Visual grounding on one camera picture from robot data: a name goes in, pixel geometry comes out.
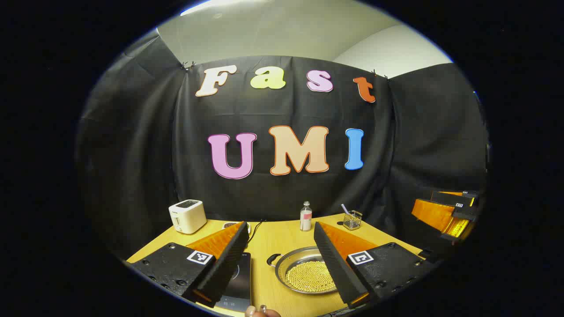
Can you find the black backdrop cloth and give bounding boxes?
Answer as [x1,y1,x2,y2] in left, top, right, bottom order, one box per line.
[75,33,490,260]

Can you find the wire mesh holder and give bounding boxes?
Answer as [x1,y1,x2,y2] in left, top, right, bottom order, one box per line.
[343,210,363,231]

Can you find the clear bottle with pink label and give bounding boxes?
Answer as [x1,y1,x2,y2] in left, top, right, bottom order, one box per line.
[300,201,313,232]

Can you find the black power cable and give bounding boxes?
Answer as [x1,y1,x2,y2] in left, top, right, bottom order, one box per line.
[248,219,267,243]

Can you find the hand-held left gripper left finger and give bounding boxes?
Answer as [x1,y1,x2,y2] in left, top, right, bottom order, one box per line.
[127,221,251,309]

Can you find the pile of soybeans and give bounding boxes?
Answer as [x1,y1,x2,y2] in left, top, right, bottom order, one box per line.
[286,261,338,292]

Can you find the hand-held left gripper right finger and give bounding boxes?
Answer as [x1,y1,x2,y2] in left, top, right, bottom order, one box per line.
[313,221,436,310]

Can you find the stainless steel pot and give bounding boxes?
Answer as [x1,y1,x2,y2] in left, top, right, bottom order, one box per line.
[266,247,342,295]

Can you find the black induction cooktop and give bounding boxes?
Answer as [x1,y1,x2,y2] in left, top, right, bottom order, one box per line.
[215,252,252,312]

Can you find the white toaster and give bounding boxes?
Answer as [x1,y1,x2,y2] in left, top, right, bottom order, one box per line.
[168,199,208,235]

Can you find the white divided bean dish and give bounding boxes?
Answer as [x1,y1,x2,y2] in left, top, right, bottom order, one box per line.
[223,221,252,234]

